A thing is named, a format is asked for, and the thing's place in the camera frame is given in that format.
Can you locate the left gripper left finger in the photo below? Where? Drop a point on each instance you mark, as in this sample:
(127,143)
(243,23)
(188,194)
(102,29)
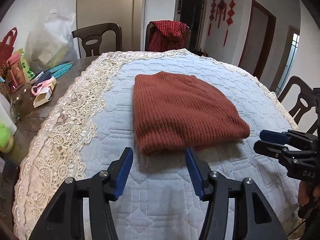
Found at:
(63,217)

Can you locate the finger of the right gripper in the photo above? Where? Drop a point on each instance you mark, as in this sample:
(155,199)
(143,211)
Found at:
(277,137)
(276,151)

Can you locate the rust red knitted sweater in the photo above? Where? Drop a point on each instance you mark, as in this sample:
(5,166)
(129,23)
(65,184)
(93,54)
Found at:
(176,111)

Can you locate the right hand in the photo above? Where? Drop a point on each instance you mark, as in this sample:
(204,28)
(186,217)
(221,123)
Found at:
(308,198)

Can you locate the dark wooden chair right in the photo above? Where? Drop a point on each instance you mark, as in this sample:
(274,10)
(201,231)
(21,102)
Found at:
(305,100)

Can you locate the light blue quilted lace cloth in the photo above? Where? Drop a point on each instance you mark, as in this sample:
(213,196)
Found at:
(94,121)

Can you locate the green lidded bottle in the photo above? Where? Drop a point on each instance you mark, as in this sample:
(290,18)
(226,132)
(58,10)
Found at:
(6,139)

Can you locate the glass jar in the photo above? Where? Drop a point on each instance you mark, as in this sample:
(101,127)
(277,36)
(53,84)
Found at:
(21,102)

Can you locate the cream cardboard box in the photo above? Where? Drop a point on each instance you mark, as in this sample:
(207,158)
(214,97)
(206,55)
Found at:
(42,99)

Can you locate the pink ribbon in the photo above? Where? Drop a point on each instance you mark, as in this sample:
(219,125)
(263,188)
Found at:
(44,86)

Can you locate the dark blue flat box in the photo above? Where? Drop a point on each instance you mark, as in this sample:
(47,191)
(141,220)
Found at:
(43,76)

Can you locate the red Chinese knot decoration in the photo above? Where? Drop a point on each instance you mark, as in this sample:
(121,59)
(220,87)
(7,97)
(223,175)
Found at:
(219,12)

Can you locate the teal woven mat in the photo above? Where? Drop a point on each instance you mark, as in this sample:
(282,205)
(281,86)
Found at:
(60,70)

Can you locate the green leaf printed package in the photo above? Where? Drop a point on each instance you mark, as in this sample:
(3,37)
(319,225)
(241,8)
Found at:
(26,69)

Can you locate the red checkered garment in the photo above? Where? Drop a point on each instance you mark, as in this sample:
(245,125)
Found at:
(167,35)

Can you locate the dark wooden chair with garment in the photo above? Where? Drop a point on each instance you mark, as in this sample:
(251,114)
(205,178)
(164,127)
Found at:
(167,36)

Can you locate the white plastic bag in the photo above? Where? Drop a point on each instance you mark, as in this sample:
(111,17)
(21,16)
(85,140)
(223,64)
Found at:
(51,42)

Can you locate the red tote bag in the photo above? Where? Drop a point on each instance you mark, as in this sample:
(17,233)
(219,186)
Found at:
(7,45)

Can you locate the dark wooden chair far left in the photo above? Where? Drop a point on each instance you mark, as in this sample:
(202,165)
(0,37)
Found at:
(91,37)

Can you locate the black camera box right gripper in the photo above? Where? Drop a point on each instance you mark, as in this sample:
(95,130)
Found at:
(315,127)

